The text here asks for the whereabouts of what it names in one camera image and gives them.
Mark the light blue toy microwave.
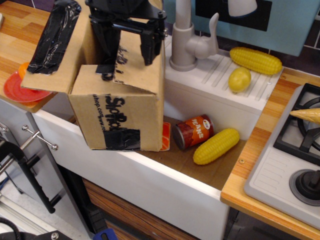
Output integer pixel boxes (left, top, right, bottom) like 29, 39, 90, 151
162, 0, 319, 57

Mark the yellow ice cream cone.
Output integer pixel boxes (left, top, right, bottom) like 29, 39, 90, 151
289, 108, 320, 124

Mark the grey toy stove top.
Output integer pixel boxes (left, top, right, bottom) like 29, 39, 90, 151
243, 83, 320, 223

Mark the black metal clamp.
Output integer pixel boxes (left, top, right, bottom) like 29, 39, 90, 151
0, 125, 62, 214

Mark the white toy sink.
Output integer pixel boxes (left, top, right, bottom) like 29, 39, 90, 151
32, 34, 285, 240

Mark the orange salmon toy piece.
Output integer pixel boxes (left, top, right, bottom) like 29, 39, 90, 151
160, 121, 171, 152

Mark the black stove knob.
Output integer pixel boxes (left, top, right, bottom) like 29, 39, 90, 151
289, 169, 320, 207

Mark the grey toy faucet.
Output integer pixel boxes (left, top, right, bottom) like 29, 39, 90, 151
169, 0, 220, 72

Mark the orange plastic cup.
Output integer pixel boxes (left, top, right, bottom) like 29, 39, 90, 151
18, 62, 29, 80

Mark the yellow corn cob on drainer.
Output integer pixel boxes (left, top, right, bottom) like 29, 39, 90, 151
229, 47, 283, 75

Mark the red plastic plate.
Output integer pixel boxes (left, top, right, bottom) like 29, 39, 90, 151
3, 71, 51, 103

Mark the yellow toy potato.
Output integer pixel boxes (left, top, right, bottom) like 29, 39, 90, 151
228, 67, 252, 93

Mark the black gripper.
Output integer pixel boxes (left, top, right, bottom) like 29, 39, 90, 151
85, 0, 167, 66

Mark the yellow corn cob in sink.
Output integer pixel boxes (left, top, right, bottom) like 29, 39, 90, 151
193, 128, 240, 165

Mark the black stove grate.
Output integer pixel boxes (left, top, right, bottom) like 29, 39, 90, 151
273, 83, 320, 165

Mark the brown cardboard box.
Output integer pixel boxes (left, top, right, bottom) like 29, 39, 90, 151
21, 0, 165, 152

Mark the beans can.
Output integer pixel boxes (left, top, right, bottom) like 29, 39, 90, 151
172, 114, 215, 150

